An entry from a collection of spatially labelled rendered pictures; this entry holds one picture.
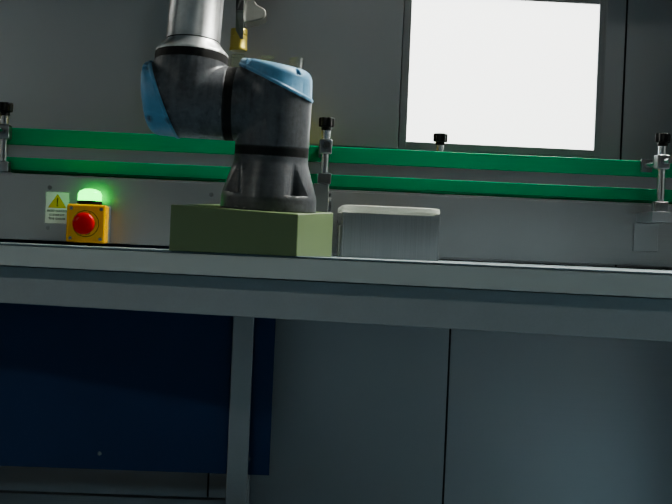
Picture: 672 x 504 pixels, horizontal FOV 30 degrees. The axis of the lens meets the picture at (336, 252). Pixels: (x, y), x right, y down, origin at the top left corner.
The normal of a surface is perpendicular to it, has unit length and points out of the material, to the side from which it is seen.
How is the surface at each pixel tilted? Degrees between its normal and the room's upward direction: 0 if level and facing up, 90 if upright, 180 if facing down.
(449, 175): 90
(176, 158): 90
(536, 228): 90
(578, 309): 90
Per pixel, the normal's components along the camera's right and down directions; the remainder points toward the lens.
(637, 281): -0.25, -0.01
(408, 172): 0.04, 0.00
